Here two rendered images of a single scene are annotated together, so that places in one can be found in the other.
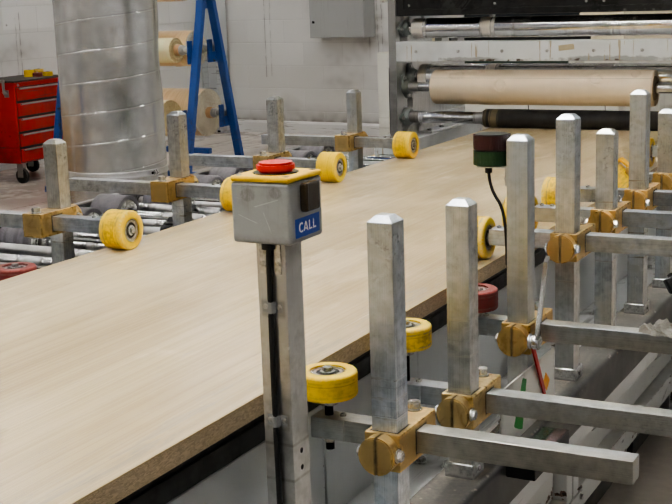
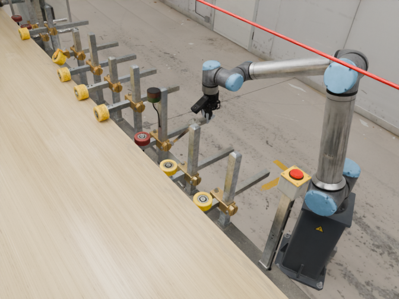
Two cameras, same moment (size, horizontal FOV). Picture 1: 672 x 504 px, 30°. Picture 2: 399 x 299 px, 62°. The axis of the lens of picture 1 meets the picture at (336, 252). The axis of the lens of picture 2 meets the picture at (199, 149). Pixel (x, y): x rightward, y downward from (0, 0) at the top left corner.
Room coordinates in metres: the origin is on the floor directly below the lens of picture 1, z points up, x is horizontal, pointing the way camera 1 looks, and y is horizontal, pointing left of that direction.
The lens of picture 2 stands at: (1.31, 0.90, 1.94)
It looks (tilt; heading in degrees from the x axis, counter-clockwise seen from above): 40 degrees down; 290
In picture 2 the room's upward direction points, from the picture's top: 5 degrees clockwise
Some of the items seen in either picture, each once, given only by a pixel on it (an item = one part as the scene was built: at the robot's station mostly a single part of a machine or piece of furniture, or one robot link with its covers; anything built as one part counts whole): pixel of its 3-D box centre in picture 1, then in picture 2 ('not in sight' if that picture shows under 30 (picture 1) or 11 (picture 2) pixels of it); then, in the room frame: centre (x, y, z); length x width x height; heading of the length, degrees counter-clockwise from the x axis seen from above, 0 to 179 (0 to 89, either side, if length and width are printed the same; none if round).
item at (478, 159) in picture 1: (492, 156); (153, 97); (1.98, -0.25, 1.14); 0.06 x 0.06 x 0.02
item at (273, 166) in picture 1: (275, 169); (296, 174); (1.29, 0.06, 1.22); 0.04 x 0.04 x 0.02
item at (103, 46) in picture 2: not in sight; (94, 48); (2.82, -0.89, 0.95); 0.37 x 0.03 x 0.03; 62
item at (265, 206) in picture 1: (277, 208); (293, 183); (1.29, 0.06, 1.18); 0.07 x 0.07 x 0.08; 62
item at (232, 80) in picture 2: not in sight; (230, 79); (1.73, -0.58, 1.14); 0.12 x 0.12 x 0.09; 73
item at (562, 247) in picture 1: (571, 242); (134, 102); (2.20, -0.42, 0.95); 0.14 x 0.06 x 0.05; 152
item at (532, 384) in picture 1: (529, 398); (170, 158); (1.92, -0.30, 0.75); 0.26 x 0.01 x 0.10; 152
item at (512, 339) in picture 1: (523, 331); (160, 140); (1.98, -0.30, 0.85); 0.14 x 0.06 x 0.05; 152
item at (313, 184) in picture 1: (310, 195); not in sight; (1.27, 0.02, 1.20); 0.03 x 0.01 x 0.03; 152
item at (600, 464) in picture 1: (466, 446); (235, 191); (1.51, -0.16, 0.83); 0.44 x 0.03 x 0.04; 62
